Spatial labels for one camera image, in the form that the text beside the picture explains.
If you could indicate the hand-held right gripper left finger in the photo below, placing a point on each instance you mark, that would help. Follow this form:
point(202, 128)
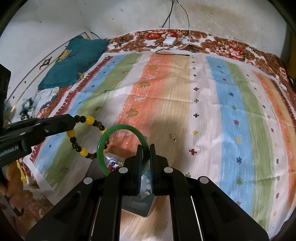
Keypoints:
point(139, 168)

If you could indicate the green jade bangle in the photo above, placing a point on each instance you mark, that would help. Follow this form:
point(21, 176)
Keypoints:
point(101, 141)

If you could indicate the striped colourful mat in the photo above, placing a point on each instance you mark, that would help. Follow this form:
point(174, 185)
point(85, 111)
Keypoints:
point(208, 115)

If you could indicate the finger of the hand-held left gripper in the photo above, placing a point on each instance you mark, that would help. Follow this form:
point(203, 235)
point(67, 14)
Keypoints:
point(53, 120)
point(55, 132)

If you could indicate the person's left hand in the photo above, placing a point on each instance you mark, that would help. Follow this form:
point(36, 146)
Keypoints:
point(2, 189)

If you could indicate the silver metal tin box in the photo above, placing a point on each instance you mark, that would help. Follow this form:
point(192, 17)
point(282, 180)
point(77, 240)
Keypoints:
point(136, 206)

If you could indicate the white printed wall cloth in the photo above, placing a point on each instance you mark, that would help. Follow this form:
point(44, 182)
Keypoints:
point(34, 69)

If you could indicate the teal pillow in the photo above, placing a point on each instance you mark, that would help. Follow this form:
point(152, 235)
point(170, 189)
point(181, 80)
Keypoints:
point(69, 62)

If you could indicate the white charger block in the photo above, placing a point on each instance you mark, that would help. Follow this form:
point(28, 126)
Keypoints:
point(168, 41)

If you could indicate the white crumpled cloth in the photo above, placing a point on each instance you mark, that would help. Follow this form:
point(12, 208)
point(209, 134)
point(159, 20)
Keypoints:
point(46, 97)

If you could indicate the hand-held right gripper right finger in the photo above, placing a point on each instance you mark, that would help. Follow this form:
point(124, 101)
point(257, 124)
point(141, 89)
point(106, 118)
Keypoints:
point(152, 168)

